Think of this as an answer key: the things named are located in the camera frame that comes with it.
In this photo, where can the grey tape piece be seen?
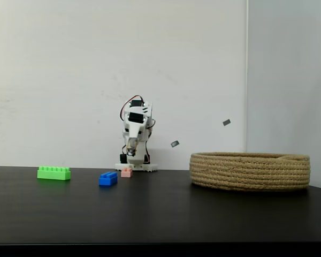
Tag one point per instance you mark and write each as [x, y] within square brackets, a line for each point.
[175, 143]
[227, 122]

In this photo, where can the green lego block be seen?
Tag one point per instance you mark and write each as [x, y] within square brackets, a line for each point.
[53, 174]

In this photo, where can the blue lego block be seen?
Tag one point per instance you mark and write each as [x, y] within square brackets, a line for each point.
[107, 180]

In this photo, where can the pink lego block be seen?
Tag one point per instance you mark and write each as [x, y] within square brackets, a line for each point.
[126, 173]

